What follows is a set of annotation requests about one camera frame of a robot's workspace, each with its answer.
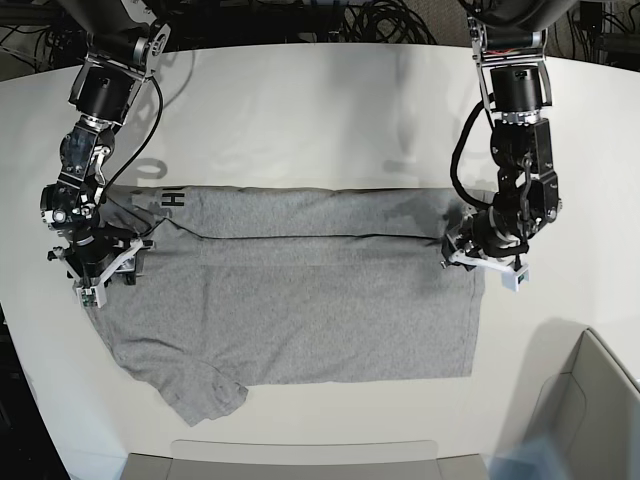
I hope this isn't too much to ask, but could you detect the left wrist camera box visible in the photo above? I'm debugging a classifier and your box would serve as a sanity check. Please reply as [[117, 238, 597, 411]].
[[501, 266, 530, 292]]

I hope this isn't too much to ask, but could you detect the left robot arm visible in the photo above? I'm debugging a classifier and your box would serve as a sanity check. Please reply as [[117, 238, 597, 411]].
[[442, 1, 572, 271]]

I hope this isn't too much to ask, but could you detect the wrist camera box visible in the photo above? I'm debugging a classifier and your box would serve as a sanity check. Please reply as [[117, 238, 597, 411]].
[[75, 283, 107, 308], [501, 266, 530, 292]]

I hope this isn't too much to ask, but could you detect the grey T-shirt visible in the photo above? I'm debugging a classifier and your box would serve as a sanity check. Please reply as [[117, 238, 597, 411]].
[[88, 187, 484, 425]]

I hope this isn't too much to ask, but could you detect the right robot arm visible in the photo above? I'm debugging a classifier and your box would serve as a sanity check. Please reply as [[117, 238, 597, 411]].
[[40, 1, 171, 289]]

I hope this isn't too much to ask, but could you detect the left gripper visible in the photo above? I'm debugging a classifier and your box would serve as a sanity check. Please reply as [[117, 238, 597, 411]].
[[441, 209, 529, 273]]

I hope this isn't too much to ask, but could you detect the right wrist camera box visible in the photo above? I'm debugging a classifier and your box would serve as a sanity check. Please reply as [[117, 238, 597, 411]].
[[75, 283, 107, 308]]

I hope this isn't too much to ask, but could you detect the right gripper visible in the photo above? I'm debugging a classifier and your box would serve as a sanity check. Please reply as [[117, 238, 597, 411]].
[[47, 225, 154, 286]]

